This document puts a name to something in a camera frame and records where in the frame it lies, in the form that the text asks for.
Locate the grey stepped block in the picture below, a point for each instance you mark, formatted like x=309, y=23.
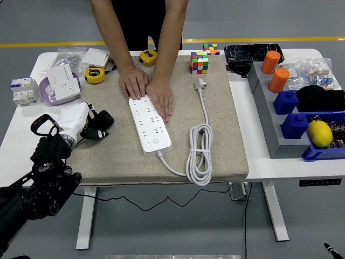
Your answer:
x=277, y=135

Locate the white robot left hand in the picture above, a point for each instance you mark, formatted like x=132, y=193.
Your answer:
x=71, y=118

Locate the black plastic tray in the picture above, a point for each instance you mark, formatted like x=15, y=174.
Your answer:
x=250, y=52

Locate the blue block with knob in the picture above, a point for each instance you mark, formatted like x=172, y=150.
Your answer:
x=286, y=102
x=295, y=126

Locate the blue plastic bin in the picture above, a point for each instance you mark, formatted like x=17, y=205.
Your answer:
x=323, y=155

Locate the grey-brown mat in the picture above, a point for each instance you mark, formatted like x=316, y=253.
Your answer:
x=118, y=159

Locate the black plug adapter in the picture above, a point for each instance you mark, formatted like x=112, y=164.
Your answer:
x=106, y=118

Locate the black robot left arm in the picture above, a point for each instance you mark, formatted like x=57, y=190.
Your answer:
x=35, y=194

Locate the person's left forearm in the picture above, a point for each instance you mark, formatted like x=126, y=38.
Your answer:
x=171, y=35

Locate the clear bag of resistors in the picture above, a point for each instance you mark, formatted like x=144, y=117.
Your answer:
x=322, y=75

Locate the person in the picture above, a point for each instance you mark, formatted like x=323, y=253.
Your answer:
x=143, y=21

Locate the white circuit breaker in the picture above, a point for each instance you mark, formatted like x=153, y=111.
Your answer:
x=23, y=90

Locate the white table leg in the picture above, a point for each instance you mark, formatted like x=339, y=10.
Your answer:
x=86, y=218
x=276, y=213

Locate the small colourful puzzle cube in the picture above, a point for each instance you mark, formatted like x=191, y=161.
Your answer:
x=211, y=49

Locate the orange cylinder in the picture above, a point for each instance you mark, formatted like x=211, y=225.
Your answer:
x=270, y=62
x=279, y=80

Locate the white square switch panel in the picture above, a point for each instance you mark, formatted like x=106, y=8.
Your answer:
x=95, y=57

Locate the white wall socket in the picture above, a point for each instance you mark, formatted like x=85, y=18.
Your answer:
x=67, y=87

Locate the black table control panel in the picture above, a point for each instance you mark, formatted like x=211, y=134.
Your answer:
x=319, y=182

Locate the person's right forearm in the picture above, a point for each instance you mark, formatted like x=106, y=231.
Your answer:
x=113, y=32

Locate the clear bag of small parts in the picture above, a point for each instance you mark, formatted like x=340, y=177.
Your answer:
x=295, y=74

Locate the person's left hand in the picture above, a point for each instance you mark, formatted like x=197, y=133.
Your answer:
x=161, y=97

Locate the large colourful puzzle cube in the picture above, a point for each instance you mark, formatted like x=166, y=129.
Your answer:
x=199, y=63

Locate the yellow lemon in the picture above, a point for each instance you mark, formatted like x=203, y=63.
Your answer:
x=320, y=134

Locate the silver box under table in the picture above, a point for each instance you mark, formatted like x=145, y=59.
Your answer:
x=238, y=192

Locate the black cloth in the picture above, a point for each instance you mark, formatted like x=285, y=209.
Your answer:
x=320, y=99

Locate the purple bowl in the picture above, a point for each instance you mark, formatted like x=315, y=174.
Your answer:
x=45, y=93

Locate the person's right hand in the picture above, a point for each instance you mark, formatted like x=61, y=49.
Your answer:
x=133, y=82

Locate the yellow black tape measure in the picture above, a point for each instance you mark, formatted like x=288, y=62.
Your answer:
x=95, y=75
x=148, y=57

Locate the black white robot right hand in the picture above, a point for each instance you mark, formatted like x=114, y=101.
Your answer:
x=332, y=253

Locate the clear bag of screws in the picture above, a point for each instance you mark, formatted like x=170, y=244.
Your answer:
x=67, y=58

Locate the white power strip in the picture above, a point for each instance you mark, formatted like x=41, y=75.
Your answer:
x=151, y=132

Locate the black power adapter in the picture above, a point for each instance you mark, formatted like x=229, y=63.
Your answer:
x=238, y=69

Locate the white switch plate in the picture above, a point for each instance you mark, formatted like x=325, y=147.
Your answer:
x=61, y=73

